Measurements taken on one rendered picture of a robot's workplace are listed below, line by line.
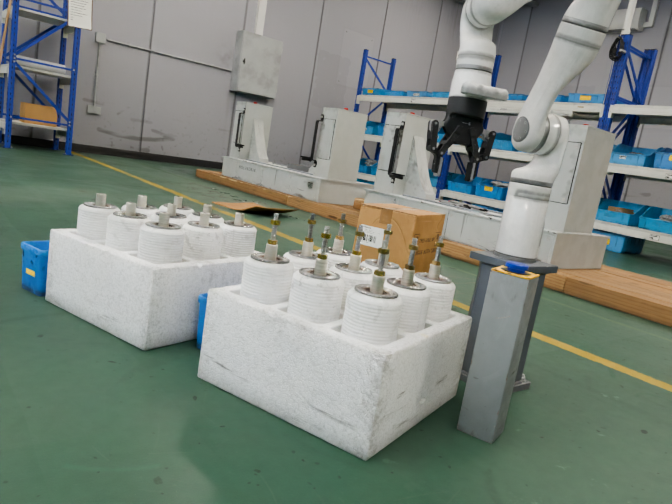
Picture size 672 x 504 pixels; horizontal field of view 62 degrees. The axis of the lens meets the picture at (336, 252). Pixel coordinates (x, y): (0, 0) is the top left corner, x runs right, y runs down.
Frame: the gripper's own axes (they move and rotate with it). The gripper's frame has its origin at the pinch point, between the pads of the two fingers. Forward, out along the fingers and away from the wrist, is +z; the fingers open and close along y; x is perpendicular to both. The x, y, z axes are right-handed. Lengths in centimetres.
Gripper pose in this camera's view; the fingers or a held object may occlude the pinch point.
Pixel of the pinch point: (453, 172)
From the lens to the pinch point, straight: 114.2
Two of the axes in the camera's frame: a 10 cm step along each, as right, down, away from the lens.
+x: 2.4, 2.1, -9.5
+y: -9.6, -1.1, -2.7
